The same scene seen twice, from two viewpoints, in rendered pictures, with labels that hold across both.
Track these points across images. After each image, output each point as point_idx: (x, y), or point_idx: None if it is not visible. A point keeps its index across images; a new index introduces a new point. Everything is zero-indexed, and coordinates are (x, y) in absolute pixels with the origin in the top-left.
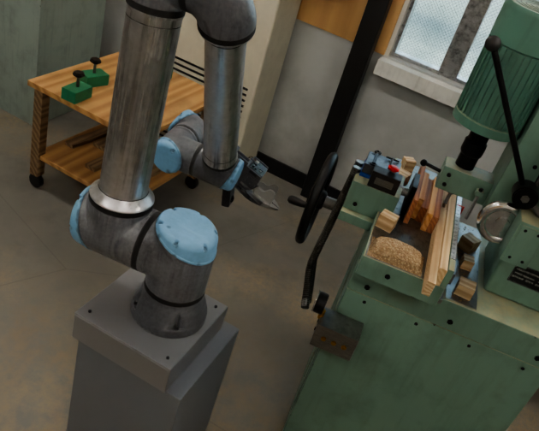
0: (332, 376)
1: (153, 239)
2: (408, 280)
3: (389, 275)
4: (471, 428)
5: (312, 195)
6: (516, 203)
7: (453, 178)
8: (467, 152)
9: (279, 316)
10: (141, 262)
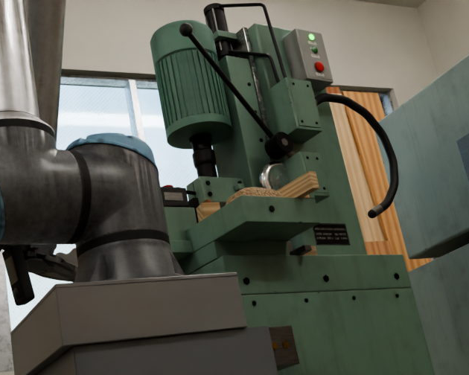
0: None
1: (91, 153)
2: (287, 204)
3: (272, 206)
4: None
5: None
6: (282, 147)
7: (212, 185)
8: (207, 158)
9: None
10: (98, 182)
